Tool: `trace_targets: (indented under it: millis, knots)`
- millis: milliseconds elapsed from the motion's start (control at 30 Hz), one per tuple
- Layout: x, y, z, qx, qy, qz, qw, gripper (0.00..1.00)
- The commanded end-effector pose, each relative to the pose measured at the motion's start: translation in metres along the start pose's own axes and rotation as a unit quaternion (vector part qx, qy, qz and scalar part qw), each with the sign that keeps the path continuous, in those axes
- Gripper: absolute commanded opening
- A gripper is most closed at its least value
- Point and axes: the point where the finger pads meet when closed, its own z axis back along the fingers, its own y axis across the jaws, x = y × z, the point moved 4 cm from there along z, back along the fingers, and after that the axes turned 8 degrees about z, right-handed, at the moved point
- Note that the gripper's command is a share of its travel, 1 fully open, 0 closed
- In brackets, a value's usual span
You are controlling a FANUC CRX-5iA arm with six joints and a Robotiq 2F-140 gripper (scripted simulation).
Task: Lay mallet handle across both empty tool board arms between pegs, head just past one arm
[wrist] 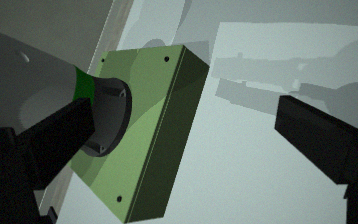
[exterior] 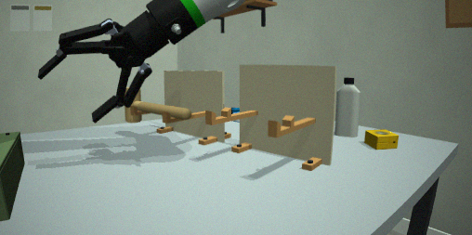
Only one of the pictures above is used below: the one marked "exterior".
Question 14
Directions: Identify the tan wooden mallet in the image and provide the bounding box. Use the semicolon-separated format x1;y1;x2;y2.
125;89;191;123

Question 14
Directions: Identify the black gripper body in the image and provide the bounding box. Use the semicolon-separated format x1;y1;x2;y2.
108;10;169;69

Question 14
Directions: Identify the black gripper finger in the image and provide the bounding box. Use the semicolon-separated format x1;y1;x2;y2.
38;19;125;80
92;56;152;123

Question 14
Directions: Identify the grey bottle with black cap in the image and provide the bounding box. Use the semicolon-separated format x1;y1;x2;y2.
334;78;361;137

